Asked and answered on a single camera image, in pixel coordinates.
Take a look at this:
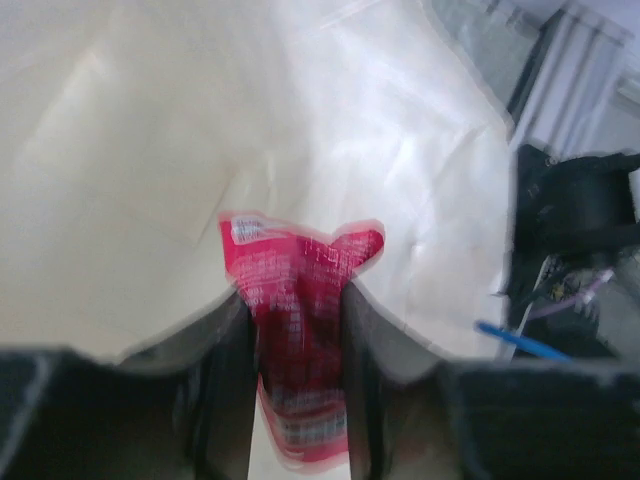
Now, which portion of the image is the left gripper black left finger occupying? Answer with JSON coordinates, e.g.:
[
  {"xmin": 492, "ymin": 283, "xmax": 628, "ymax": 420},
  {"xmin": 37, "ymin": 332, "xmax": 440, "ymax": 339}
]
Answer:
[{"xmin": 1, "ymin": 294, "xmax": 255, "ymax": 479}]

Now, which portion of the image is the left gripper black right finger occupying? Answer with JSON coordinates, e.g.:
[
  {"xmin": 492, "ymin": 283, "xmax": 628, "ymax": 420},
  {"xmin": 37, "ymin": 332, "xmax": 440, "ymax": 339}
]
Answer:
[{"xmin": 341, "ymin": 284, "xmax": 639, "ymax": 479}]

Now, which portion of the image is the small red candy packet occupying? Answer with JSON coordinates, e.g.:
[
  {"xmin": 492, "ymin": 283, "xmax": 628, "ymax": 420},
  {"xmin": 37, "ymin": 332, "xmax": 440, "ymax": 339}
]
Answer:
[{"xmin": 219, "ymin": 212, "xmax": 385, "ymax": 465}]

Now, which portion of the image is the blue checkered paper bag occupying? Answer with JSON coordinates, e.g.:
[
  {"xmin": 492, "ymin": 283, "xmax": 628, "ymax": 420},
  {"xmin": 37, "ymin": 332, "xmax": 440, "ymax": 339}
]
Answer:
[{"xmin": 0, "ymin": 0, "xmax": 574, "ymax": 480}]

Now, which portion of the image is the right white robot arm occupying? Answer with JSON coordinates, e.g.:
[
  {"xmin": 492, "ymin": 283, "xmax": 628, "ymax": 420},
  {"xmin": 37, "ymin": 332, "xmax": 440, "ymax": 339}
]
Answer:
[{"xmin": 513, "ymin": 144, "xmax": 639, "ymax": 256}]

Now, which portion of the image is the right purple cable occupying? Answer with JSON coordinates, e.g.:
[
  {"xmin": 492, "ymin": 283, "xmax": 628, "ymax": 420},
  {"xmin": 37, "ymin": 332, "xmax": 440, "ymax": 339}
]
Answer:
[{"xmin": 524, "ymin": 269, "xmax": 614, "ymax": 321}]

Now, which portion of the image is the aluminium mounting rail frame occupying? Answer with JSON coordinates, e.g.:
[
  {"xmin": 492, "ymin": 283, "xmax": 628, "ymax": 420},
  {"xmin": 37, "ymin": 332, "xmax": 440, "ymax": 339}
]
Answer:
[{"xmin": 509, "ymin": 1, "xmax": 639, "ymax": 157}]

